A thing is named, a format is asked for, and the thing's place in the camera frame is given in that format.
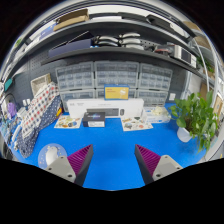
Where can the green potted plant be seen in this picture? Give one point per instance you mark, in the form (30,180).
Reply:
(193,116)

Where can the grey wall shelf unit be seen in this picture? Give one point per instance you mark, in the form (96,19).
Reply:
(110,50)

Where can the small purple object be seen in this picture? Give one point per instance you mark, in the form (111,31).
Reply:
(12,109)

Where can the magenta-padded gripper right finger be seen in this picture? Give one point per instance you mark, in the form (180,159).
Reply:
(165,165)

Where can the white wall socket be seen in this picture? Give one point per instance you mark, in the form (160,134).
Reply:
(172,97)

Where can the white computer mouse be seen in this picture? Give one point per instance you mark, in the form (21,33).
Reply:
(50,155)

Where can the yellow sign card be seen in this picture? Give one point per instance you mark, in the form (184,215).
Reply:
(116,92)

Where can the navy polka-dot cloth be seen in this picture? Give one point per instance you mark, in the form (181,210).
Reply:
(30,143)

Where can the food sticker sheet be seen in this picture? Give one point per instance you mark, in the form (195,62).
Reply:
(68,122)

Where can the cartoon sticker sheet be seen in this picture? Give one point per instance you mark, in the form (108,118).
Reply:
(136,124)

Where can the white woven basket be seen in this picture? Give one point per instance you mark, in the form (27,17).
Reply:
(40,84)

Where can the red blue checkered cloth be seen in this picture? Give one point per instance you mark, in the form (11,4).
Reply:
(38,106)

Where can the white glove box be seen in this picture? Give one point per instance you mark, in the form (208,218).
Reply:
(156,115)

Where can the small black box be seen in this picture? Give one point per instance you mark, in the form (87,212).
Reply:
(94,120)

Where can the round light blue mouse pad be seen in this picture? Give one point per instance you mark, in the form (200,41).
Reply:
(61,150)

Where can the small yellow object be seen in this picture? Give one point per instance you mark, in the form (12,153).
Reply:
(59,112)

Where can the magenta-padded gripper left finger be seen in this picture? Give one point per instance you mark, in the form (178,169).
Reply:
(61,166)

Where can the white keyboard box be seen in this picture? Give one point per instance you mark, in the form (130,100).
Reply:
(106,103)

